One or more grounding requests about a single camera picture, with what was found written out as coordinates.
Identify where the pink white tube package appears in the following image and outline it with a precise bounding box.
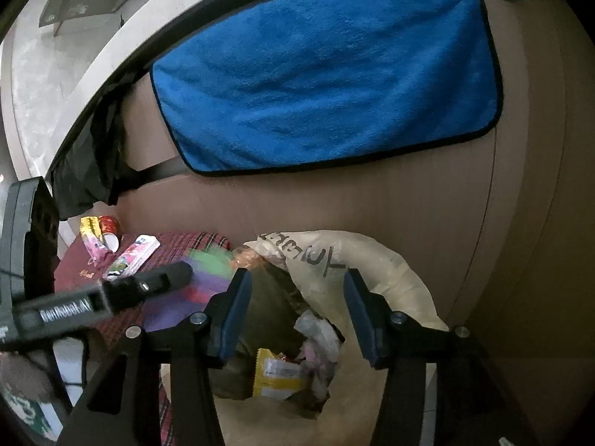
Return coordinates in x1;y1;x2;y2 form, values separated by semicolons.
103;235;160;281

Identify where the black cloth hanging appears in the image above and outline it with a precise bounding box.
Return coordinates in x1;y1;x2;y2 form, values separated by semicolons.
48;71;140;222

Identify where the red striped cloth mat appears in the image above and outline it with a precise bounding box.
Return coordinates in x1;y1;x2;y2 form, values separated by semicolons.
52;230;234;446

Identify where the crumpled white tissue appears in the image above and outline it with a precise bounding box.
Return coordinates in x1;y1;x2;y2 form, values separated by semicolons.
293;310;342;401

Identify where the yellow snack packet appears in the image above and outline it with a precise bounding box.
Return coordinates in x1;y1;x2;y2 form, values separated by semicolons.
252;348;309;401

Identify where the blue towel hanging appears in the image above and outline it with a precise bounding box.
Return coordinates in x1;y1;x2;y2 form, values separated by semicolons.
150;0;503;174

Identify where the red yellow crumpled snack can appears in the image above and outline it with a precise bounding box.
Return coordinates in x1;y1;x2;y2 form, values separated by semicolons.
80;216;121;268

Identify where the purple eggplant sponge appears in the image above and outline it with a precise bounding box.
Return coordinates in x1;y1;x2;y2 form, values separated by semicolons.
142;247;234;332

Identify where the beige trash bag liner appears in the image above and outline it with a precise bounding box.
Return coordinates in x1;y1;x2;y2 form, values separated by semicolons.
212;230;448;445

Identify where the white countertop ledge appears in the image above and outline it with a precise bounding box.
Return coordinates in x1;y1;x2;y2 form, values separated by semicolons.
1;0;204;179

